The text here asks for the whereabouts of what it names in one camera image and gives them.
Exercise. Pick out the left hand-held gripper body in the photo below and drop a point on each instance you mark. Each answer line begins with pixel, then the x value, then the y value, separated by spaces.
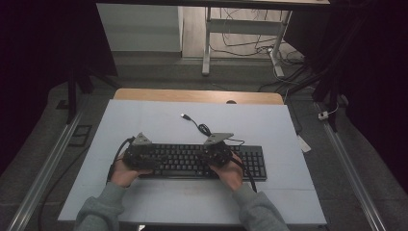
pixel 136 155

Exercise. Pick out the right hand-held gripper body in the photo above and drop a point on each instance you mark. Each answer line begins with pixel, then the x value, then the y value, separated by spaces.
pixel 219 154

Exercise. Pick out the black computer keyboard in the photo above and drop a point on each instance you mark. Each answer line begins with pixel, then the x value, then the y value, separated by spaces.
pixel 183 160

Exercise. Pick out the person's left hand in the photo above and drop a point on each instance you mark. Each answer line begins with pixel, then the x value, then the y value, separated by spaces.
pixel 123 176

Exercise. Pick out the person's right hand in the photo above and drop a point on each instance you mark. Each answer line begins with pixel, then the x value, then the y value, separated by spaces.
pixel 231 176

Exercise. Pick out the white paper tag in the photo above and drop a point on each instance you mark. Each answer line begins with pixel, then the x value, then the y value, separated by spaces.
pixel 304 144

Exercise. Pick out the black metal stand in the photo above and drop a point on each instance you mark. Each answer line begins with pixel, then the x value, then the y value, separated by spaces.
pixel 72 96
pixel 332 96

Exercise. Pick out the small white box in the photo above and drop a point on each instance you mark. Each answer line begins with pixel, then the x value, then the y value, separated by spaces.
pixel 323 115

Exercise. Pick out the white cabinet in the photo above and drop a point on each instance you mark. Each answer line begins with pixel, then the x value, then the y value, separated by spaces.
pixel 141 29

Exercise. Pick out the dark curtain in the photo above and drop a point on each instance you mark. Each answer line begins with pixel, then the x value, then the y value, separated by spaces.
pixel 38 48
pixel 372 64

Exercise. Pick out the metal floor rail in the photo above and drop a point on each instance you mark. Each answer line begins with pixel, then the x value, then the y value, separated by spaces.
pixel 45 166
pixel 349 170

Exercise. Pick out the white desk frame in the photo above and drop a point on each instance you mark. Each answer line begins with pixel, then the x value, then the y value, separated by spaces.
pixel 243 27

